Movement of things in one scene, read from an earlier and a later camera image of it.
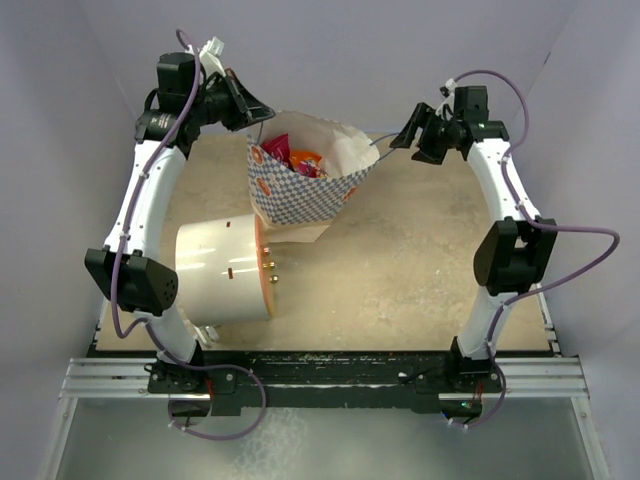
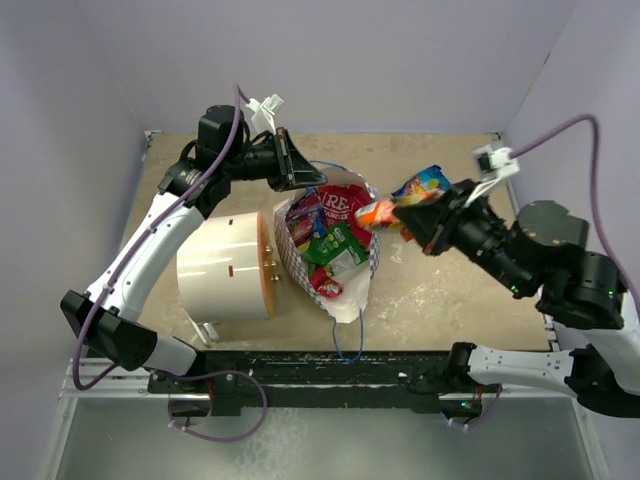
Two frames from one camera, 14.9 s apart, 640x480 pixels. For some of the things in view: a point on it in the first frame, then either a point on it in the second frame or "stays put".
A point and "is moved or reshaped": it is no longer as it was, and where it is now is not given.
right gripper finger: x=432 y=150 to x=423 y=221
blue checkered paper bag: x=293 y=208 to x=356 y=283
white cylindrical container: x=223 y=271 stays put
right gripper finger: x=420 y=117 to x=428 y=213
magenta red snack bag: x=278 y=147 is moved or reshaped
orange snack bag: x=307 y=163 is moved or reshaped
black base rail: x=327 y=381 stays put
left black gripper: x=247 y=109 to x=291 y=167
